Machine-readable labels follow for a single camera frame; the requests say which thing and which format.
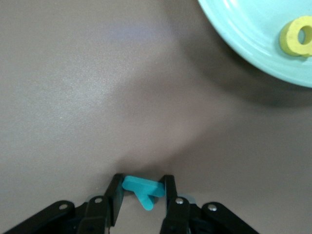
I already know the green plate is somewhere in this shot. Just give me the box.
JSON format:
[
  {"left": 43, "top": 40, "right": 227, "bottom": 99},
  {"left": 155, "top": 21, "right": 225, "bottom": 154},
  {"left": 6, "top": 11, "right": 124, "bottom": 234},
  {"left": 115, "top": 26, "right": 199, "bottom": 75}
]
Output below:
[{"left": 196, "top": 0, "right": 312, "bottom": 88}]

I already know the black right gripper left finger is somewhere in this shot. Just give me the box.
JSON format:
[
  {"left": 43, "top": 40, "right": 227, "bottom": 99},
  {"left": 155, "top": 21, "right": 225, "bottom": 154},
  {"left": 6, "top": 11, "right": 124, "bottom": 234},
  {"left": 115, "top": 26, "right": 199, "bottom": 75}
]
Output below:
[{"left": 0, "top": 173, "right": 125, "bottom": 234}]

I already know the yellow letter o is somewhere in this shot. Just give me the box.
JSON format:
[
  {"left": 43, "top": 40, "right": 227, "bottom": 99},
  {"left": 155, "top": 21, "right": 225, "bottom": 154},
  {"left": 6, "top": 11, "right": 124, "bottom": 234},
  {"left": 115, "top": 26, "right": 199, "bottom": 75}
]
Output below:
[{"left": 279, "top": 15, "right": 312, "bottom": 59}]

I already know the teal foam letter y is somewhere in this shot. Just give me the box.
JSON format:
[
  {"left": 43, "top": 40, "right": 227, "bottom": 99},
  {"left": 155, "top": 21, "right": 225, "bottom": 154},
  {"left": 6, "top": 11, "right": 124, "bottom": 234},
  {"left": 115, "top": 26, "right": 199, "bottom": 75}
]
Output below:
[{"left": 121, "top": 175, "right": 165, "bottom": 211}]

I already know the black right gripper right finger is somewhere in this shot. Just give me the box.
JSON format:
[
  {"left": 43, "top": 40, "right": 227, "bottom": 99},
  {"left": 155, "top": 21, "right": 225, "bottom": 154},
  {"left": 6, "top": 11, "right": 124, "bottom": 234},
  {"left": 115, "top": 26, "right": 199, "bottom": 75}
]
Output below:
[{"left": 159, "top": 175, "right": 259, "bottom": 234}]

